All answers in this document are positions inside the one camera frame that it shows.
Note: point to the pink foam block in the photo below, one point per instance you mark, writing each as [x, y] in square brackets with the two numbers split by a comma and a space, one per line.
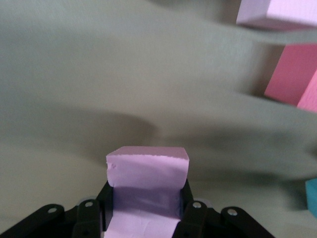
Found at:
[284, 11]
[146, 168]

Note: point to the blue foam block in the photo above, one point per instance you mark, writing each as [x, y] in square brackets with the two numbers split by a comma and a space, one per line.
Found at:
[312, 198]

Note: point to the red foam block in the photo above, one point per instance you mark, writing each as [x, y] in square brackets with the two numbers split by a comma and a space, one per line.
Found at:
[289, 74]

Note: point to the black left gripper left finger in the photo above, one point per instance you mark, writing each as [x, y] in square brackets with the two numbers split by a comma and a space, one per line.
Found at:
[89, 218]

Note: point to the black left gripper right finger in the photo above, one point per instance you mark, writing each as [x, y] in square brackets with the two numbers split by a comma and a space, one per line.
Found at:
[194, 218]

